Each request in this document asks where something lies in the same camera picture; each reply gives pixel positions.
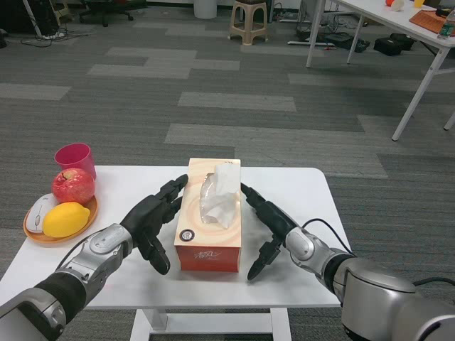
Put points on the yellow lemon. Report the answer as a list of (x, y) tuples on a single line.
[(65, 220)]

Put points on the pink plastic cup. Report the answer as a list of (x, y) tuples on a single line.
[(76, 160)]

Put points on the orange round plate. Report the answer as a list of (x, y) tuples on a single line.
[(53, 239)]

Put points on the white cluttered desk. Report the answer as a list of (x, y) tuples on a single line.
[(32, 19)]

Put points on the white power strip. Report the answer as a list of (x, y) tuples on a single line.
[(52, 35)]

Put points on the beige plastic stool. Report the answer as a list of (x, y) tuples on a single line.
[(249, 30)]

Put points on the black flat case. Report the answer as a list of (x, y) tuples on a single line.
[(343, 40)]

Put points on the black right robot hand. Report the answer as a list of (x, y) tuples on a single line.
[(275, 220)]

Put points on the white computer mouse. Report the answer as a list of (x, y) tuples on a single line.
[(39, 213)]

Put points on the small wooden stool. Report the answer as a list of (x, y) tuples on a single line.
[(60, 10)]

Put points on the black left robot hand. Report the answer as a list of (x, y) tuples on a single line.
[(145, 216)]

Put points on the clear water bottle green label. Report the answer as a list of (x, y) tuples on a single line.
[(446, 28)]

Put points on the potted plant white pot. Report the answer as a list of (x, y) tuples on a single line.
[(205, 9)]

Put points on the white table base frame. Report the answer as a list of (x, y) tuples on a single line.
[(213, 323)]

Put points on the orange flat tray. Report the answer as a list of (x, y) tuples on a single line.
[(426, 21)]

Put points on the red apple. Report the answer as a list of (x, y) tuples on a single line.
[(73, 186)]

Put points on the black trash bin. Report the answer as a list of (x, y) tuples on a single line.
[(2, 39)]

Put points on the large white office desk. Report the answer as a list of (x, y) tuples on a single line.
[(373, 14)]

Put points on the black soft bag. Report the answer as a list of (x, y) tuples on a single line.
[(392, 44)]

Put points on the black cabinet under desk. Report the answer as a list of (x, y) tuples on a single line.
[(14, 17)]

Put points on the orange wood-print tissue box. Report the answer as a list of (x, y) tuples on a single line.
[(192, 213)]

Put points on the black office chair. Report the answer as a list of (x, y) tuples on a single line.
[(105, 12)]

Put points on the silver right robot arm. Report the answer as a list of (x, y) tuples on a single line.
[(373, 295)]

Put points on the yellow cup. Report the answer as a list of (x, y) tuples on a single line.
[(419, 3)]

